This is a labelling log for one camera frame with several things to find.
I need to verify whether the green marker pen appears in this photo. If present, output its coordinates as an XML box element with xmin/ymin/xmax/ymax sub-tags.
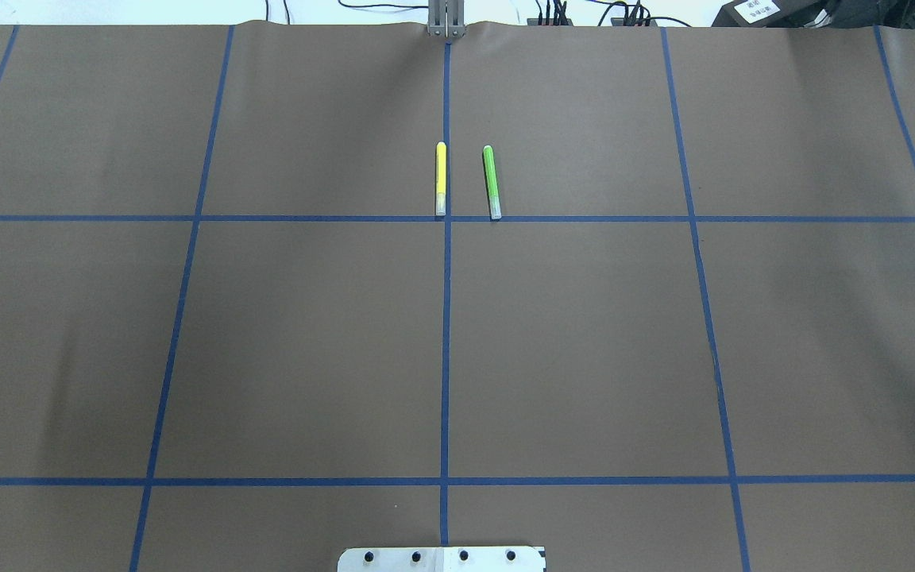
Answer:
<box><xmin>482</xmin><ymin>145</ymin><xmax>504</xmax><ymax>221</ymax></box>

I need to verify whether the yellow marker pen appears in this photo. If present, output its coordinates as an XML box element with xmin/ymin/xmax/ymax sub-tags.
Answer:
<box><xmin>434</xmin><ymin>141</ymin><xmax>448</xmax><ymax>218</ymax></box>

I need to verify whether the brown paper table mat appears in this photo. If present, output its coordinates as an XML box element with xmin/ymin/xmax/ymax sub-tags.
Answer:
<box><xmin>0</xmin><ymin>21</ymin><xmax>915</xmax><ymax>571</ymax></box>

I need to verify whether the black labelled box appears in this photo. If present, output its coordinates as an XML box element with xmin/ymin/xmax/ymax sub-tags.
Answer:
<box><xmin>712</xmin><ymin>1</ymin><xmax>829</xmax><ymax>28</ymax></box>

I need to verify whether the aluminium frame post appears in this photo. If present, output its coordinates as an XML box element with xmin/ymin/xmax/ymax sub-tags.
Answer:
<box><xmin>427</xmin><ymin>0</ymin><xmax>467</xmax><ymax>41</ymax></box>

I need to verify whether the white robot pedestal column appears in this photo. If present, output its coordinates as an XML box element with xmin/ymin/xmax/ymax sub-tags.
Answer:
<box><xmin>337</xmin><ymin>546</ymin><xmax>547</xmax><ymax>571</ymax></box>

